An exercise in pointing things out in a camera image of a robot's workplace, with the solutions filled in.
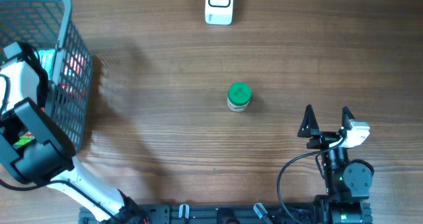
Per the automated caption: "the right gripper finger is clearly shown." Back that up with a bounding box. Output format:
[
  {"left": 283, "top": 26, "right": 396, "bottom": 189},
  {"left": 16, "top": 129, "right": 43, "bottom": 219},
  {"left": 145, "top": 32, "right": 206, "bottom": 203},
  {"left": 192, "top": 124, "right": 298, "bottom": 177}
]
[
  {"left": 339, "top": 106, "right": 355, "bottom": 133},
  {"left": 297, "top": 104, "right": 320, "bottom": 138}
]

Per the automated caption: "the green lid white jar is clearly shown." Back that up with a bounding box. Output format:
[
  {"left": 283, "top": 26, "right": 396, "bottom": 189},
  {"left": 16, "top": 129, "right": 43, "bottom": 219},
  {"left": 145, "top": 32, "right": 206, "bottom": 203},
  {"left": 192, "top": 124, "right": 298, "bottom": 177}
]
[{"left": 227, "top": 82, "right": 252, "bottom": 112}]

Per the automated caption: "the red white small packet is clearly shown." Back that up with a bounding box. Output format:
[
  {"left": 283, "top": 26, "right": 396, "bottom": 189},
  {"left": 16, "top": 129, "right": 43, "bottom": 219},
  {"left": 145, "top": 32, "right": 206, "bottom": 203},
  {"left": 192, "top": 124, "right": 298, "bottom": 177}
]
[{"left": 58, "top": 54, "right": 86, "bottom": 100}]

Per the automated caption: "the mint green wipes pack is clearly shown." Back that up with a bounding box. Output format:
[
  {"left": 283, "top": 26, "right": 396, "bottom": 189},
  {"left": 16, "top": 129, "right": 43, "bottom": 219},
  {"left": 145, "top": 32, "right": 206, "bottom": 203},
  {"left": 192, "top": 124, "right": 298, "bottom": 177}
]
[{"left": 38, "top": 49, "right": 56, "bottom": 80}]

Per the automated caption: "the green snack bag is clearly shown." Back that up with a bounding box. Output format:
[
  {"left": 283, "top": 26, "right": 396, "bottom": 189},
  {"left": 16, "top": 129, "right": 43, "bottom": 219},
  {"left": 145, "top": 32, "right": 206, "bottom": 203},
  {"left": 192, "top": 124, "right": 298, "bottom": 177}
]
[{"left": 13, "top": 131, "right": 34, "bottom": 148}]

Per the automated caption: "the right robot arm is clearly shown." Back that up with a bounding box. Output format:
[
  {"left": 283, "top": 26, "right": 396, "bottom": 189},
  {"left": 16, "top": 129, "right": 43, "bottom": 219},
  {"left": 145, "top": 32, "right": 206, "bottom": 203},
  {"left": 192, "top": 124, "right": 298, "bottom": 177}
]
[{"left": 297, "top": 104, "right": 375, "bottom": 224}]

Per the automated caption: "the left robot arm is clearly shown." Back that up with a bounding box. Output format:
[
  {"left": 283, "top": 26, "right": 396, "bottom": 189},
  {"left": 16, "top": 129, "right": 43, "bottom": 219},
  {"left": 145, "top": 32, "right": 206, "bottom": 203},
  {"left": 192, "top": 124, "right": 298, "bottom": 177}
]
[{"left": 1, "top": 41, "right": 149, "bottom": 223}]

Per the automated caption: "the white barcode scanner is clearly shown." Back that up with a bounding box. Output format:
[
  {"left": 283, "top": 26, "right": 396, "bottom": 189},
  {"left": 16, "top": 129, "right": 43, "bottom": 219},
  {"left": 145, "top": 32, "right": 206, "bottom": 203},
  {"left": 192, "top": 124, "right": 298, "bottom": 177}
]
[{"left": 204, "top": 0, "right": 234, "bottom": 26}]

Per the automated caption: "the grey plastic mesh basket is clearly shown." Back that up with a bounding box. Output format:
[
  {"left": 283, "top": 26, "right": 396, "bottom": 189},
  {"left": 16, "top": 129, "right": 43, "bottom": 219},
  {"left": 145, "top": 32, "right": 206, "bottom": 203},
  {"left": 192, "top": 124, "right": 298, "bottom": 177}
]
[{"left": 1, "top": 0, "right": 93, "bottom": 151}]

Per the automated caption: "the right camera black cable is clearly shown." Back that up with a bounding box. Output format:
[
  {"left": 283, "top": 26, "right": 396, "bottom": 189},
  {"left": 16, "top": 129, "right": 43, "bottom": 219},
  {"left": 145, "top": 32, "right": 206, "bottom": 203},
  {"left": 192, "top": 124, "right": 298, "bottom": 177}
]
[{"left": 276, "top": 136, "right": 347, "bottom": 224}]

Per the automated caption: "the camera black cable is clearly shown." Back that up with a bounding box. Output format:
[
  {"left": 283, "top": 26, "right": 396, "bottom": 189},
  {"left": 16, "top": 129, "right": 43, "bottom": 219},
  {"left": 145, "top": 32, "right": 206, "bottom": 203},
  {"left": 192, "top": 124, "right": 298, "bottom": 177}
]
[
  {"left": 0, "top": 73, "right": 116, "bottom": 221},
  {"left": 276, "top": 136, "right": 347, "bottom": 224}
]

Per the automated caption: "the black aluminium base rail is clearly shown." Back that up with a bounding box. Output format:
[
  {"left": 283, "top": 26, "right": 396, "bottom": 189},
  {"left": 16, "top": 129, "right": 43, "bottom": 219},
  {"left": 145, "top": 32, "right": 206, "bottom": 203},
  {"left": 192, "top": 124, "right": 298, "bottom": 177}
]
[{"left": 78, "top": 202, "right": 373, "bottom": 224}]

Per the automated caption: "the left camera black cable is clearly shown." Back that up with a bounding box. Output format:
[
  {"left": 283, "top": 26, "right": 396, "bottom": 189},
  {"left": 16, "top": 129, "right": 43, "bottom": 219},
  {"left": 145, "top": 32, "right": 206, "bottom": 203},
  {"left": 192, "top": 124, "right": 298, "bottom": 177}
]
[{"left": 0, "top": 73, "right": 116, "bottom": 221}]

